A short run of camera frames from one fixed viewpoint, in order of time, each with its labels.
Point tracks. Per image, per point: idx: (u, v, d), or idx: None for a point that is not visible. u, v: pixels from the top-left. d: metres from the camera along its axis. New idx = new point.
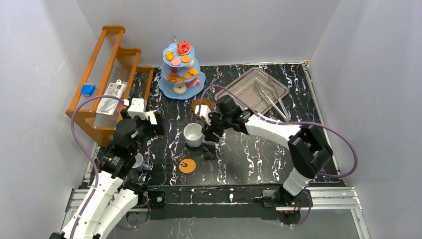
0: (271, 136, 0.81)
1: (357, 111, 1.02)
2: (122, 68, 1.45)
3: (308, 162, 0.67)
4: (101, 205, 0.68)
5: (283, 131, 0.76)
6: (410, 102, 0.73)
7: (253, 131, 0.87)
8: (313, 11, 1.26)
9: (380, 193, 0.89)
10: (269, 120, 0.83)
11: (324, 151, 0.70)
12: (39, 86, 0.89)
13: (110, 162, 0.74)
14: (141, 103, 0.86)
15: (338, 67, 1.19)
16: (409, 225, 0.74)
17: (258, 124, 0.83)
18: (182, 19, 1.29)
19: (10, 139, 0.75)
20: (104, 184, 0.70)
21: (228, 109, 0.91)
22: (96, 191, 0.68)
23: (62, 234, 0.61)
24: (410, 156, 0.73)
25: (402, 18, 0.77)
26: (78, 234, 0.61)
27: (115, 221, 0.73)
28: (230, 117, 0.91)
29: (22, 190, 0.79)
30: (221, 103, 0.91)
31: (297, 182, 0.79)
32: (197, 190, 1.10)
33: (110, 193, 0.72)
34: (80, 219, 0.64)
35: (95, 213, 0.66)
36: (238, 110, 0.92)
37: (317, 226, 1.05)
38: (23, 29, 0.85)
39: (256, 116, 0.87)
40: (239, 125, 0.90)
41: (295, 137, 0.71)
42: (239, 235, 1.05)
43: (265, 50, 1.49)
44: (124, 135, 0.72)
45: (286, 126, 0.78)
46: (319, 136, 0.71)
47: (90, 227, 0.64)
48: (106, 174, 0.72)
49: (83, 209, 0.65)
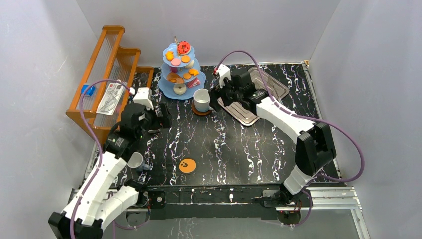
0: (283, 126, 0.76)
1: (357, 112, 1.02)
2: (122, 68, 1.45)
3: (312, 166, 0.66)
4: (104, 186, 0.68)
5: (296, 125, 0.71)
6: (411, 103, 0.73)
7: (262, 113, 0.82)
8: (313, 11, 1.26)
9: (381, 194, 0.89)
10: (283, 108, 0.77)
11: (327, 152, 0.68)
12: (39, 86, 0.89)
13: (114, 143, 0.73)
14: (146, 90, 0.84)
15: (337, 67, 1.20)
16: (410, 226, 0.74)
17: (269, 109, 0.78)
18: (183, 19, 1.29)
19: (9, 139, 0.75)
20: (108, 166, 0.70)
21: (241, 84, 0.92)
22: (99, 171, 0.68)
23: (64, 214, 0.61)
24: (410, 156, 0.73)
25: (402, 19, 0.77)
26: (79, 213, 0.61)
27: (116, 212, 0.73)
28: (242, 93, 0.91)
29: (21, 190, 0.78)
30: (236, 76, 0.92)
31: (297, 180, 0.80)
32: (197, 191, 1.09)
33: (113, 176, 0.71)
34: (83, 198, 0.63)
35: (97, 194, 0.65)
36: (252, 88, 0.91)
37: (318, 226, 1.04)
38: (23, 29, 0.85)
39: (270, 101, 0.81)
40: (250, 103, 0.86)
41: (305, 134, 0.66)
42: (239, 235, 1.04)
43: (265, 51, 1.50)
44: (133, 115, 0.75)
45: (299, 119, 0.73)
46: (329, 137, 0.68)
47: (92, 207, 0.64)
48: (109, 155, 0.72)
49: (85, 189, 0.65)
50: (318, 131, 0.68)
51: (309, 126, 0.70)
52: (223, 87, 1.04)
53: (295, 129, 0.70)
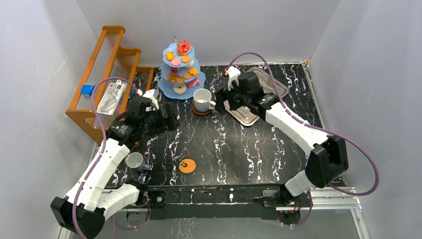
0: (295, 136, 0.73)
1: (357, 112, 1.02)
2: (122, 68, 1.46)
3: (324, 179, 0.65)
4: (107, 172, 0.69)
5: (310, 137, 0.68)
6: (411, 103, 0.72)
7: (271, 120, 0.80)
8: (313, 12, 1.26)
9: (381, 194, 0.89)
10: (295, 117, 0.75)
11: (340, 165, 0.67)
12: (39, 86, 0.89)
13: (118, 130, 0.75)
14: (151, 91, 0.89)
15: (338, 67, 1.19)
16: (410, 226, 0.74)
17: (279, 117, 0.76)
18: (183, 19, 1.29)
19: (9, 138, 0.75)
20: (111, 152, 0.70)
21: (249, 88, 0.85)
22: (102, 157, 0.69)
23: (66, 198, 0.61)
24: (410, 156, 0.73)
25: (402, 20, 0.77)
26: (82, 199, 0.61)
27: (118, 205, 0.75)
28: (250, 98, 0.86)
29: (20, 190, 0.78)
30: (243, 80, 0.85)
31: (301, 186, 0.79)
32: (197, 190, 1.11)
33: (116, 162, 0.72)
34: (85, 183, 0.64)
35: (100, 180, 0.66)
36: (260, 91, 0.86)
37: (318, 226, 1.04)
38: (23, 29, 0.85)
39: (281, 107, 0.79)
40: (258, 108, 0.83)
41: (320, 146, 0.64)
42: (239, 235, 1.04)
43: (265, 51, 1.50)
44: (141, 103, 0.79)
45: (312, 130, 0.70)
46: (343, 150, 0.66)
47: (95, 193, 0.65)
48: (112, 141, 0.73)
49: (88, 175, 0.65)
50: (332, 144, 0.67)
51: (323, 139, 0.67)
52: (230, 90, 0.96)
53: (308, 141, 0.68)
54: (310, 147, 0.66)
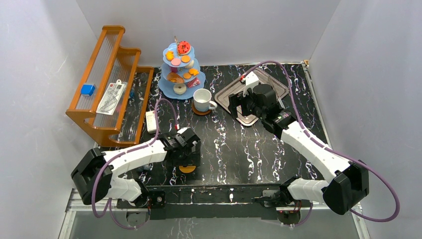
0: (313, 158, 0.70)
1: (357, 112, 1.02)
2: (122, 68, 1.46)
3: (345, 207, 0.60)
4: (141, 160, 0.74)
5: (333, 165, 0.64)
6: (411, 103, 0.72)
7: (286, 139, 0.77)
8: (313, 12, 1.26)
9: (380, 193, 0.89)
10: (317, 140, 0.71)
11: (361, 192, 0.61)
12: (39, 86, 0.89)
13: (168, 140, 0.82)
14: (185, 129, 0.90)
15: (337, 67, 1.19)
16: (410, 226, 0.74)
17: (298, 138, 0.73)
18: (183, 19, 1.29)
19: (9, 139, 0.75)
20: (155, 148, 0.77)
21: (265, 103, 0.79)
22: (147, 147, 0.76)
23: (103, 155, 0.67)
24: (409, 156, 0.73)
25: (402, 20, 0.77)
26: (114, 163, 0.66)
27: (118, 193, 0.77)
28: (264, 113, 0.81)
29: (20, 190, 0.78)
30: (259, 95, 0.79)
31: (308, 195, 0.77)
32: (197, 191, 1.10)
33: (152, 158, 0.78)
34: (124, 155, 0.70)
35: (134, 162, 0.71)
36: (275, 107, 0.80)
37: (318, 226, 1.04)
38: (23, 30, 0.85)
39: (300, 127, 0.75)
40: (273, 126, 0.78)
41: (342, 174, 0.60)
42: (239, 235, 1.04)
43: (264, 50, 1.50)
44: (193, 135, 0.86)
45: (334, 154, 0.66)
46: (365, 178, 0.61)
47: (122, 167, 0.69)
48: (159, 143, 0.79)
49: (131, 151, 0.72)
50: (354, 171, 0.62)
51: (345, 166, 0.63)
52: (246, 96, 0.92)
53: (330, 168, 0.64)
54: (332, 175, 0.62)
